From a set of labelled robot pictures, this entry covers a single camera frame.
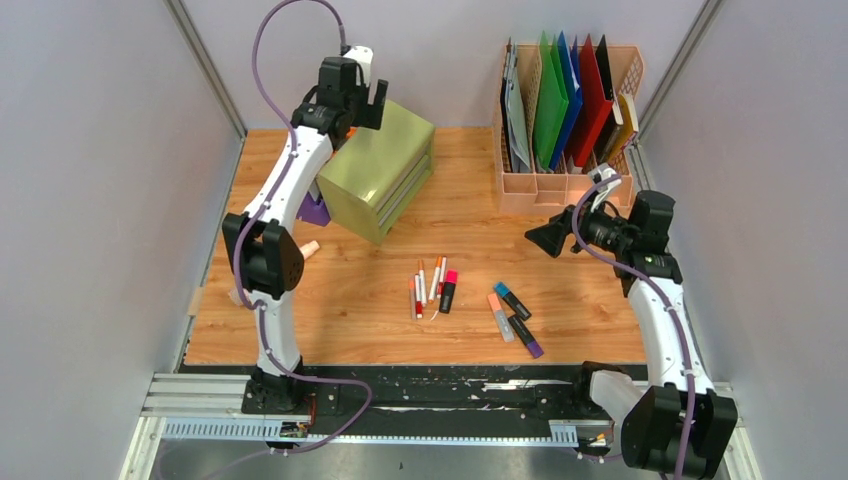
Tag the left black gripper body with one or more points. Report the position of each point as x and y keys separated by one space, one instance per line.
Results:
x=355 y=104

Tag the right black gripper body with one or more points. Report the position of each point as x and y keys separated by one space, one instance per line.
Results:
x=602 y=231

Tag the green drawer cabinet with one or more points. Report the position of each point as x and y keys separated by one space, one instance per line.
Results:
x=375 y=175

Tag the blue capped black marker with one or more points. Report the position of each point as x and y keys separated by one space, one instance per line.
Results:
x=518 y=307

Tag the orange grey highlighter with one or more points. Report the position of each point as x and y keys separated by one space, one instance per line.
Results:
x=500 y=317

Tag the grey clipboard with papers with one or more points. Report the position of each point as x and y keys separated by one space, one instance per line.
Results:
x=513 y=115

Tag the purple highlighter marker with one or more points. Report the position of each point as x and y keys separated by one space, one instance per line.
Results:
x=520 y=329

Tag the purple stapler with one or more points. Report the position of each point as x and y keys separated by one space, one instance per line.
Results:
x=314 y=211

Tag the pink capped black highlighter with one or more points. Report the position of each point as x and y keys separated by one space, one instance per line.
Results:
x=448 y=291

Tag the green plastic folder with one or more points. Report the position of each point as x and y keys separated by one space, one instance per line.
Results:
x=552 y=102

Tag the red plastic folder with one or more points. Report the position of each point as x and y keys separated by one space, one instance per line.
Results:
x=579 y=146

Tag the blue plastic folder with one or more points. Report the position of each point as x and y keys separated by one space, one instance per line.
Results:
x=569 y=60

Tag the black paperback book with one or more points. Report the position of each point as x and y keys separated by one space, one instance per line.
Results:
x=600 y=126

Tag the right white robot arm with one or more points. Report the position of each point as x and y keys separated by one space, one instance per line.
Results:
x=678 y=425

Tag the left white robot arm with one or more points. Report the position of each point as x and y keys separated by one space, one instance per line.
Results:
x=266 y=262

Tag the pink file organizer rack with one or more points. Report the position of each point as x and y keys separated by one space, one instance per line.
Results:
x=546 y=194

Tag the yellow book in rack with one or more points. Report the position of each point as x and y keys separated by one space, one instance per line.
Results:
x=624 y=125

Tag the red tipped white pen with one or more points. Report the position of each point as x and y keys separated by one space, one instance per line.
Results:
x=441 y=277

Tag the orange white marker pen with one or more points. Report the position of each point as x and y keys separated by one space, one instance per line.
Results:
x=435 y=280

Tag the orange tipped white pen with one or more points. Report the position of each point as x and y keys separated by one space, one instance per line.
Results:
x=421 y=273

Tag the grey thin marker pen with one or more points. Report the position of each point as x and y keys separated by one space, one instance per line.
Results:
x=412 y=289

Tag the red white marker pen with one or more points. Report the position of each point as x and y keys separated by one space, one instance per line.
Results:
x=418 y=297

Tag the pink cylindrical tube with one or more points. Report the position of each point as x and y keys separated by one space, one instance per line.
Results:
x=307 y=250

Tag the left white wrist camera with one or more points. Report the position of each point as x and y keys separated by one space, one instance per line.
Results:
x=364 y=57

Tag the black mounting base rail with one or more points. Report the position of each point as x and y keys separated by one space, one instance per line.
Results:
x=548 y=405

